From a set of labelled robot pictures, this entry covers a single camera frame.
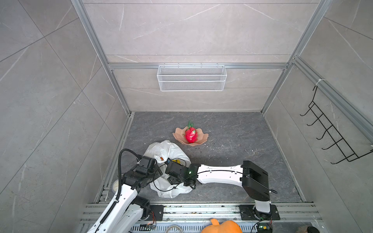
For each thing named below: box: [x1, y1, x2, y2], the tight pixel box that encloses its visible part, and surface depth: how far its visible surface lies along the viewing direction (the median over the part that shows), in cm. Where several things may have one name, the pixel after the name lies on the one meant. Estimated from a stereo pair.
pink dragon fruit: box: [185, 120, 199, 144], surface depth 97 cm
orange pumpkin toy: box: [201, 218, 243, 233], surface depth 66 cm
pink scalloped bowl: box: [172, 126, 209, 147], surface depth 103 cm
